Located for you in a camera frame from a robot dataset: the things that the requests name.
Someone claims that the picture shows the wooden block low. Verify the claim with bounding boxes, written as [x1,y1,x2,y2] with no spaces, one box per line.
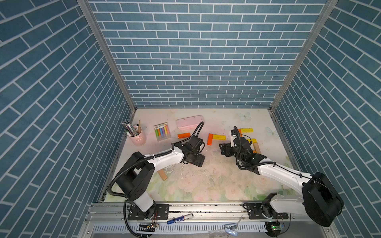
[253,142,261,154]

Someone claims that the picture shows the colourful marker box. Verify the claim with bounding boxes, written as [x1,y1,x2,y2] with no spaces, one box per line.
[154,123,171,141]

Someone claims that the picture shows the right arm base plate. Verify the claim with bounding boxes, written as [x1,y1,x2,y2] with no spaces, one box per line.
[242,202,289,220]

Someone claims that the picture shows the wooden block left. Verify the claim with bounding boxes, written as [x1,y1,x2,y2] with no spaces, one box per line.
[157,169,168,181]

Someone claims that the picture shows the pens in cup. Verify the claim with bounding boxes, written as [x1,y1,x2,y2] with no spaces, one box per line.
[121,120,141,137]

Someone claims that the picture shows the pink pencil case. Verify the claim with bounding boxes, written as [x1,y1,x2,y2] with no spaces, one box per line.
[176,115,203,131]

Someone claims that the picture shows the pink pen cup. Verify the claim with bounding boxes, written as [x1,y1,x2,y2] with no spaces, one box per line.
[126,125,146,146]

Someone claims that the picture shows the blue screwdriver on rail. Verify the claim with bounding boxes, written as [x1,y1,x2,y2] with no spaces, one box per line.
[167,213,194,225]

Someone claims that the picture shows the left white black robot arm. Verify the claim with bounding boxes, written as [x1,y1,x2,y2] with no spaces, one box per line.
[107,135,205,214]

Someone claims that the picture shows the left black corrugated cable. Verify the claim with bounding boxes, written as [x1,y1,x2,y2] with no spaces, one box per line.
[107,121,205,198]

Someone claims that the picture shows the clear plastic bag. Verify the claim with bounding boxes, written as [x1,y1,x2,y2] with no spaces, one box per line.
[209,223,238,238]

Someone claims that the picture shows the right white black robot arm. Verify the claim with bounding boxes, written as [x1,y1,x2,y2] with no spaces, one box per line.
[219,136,344,227]

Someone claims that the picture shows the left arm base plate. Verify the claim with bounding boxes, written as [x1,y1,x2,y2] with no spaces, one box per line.
[128,203,170,221]

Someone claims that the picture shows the green lit circuit board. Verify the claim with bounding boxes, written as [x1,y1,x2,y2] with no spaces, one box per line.
[265,222,284,238]

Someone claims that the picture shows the orange block low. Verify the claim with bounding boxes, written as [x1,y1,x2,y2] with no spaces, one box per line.
[207,133,213,146]

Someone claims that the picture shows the aluminium front rail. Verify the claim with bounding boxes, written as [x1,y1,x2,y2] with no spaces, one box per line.
[79,202,332,238]

